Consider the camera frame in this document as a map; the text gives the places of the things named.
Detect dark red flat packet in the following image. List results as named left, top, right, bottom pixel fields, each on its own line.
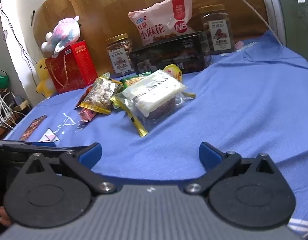
left=18, top=115, right=48, bottom=141

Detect yellow duck plush toy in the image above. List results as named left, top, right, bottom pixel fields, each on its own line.
left=35, top=57, right=56, bottom=98

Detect black cardboard box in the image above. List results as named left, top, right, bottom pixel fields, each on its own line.
left=130, top=31, right=212, bottom=75

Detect yellow round snack cup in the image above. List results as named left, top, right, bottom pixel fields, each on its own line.
left=163, top=64, right=183, bottom=82

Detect white cable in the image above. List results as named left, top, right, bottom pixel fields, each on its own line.
left=223, top=0, right=285, bottom=47

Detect pink red small packet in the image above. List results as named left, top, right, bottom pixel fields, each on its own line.
left=78, top=107, right=98, bottom=122

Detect green basket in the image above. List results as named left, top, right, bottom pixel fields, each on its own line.
left=0, top=68, right=10, bottom=91

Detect red gift box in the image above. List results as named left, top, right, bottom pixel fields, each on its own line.
left=45, top=41, right=98, bottom=93

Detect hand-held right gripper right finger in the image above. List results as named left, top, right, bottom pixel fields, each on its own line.
left=184, top=142, right=282, bottom=195

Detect brown red snack packet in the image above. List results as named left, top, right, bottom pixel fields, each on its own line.
left=74, top=85, right=95, bottom=110

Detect person's left hand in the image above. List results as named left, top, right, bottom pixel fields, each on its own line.
left=0, top=206, right=12, bottom=227

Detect patterned glass sliding door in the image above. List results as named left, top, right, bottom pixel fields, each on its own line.
left=259, top=0, right=308, bottom=67

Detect wooden board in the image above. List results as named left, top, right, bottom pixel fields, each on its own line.
left=33, top=0, right=167, bottom=64

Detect white power strip with cables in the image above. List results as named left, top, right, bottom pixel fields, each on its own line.
left=0, top=92, right=27, bottom=131

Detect nut jar with gold lid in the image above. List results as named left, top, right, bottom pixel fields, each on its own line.
left=198, top=4, right=235, bottom=55
left=106, top=34, right=134, bottom=75

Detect green snack packet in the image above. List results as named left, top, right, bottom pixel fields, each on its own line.
left=120, top=71, right=152, bottom=88

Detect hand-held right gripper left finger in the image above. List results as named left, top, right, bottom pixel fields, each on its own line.
left=16, top=142, right=117, bottom=197

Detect pink and blue plush toy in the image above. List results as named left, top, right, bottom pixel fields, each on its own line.
left=41, top=16, right=81, bottom=58

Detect black thin cable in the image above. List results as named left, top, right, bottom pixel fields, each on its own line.
left=0, top=0, right=39, bottom=77

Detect clear nut packet gold edges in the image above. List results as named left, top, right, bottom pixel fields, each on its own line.
left=80, top=76, right=124, bottom=115

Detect large pink snack bag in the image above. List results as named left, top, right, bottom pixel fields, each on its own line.
left=128, top=0, right=197, bottom=47

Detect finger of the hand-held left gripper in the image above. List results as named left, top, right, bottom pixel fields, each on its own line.
left=0, top=140, right=57, bottom=148
left=4, top=147, right=77, bottom=158

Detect brown padded mat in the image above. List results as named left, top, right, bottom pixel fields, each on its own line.
left=190, top=0, right=270, bottom=37

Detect blue printed bed sheet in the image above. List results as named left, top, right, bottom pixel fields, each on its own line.
left=3, top=30, right=308, bottom=238

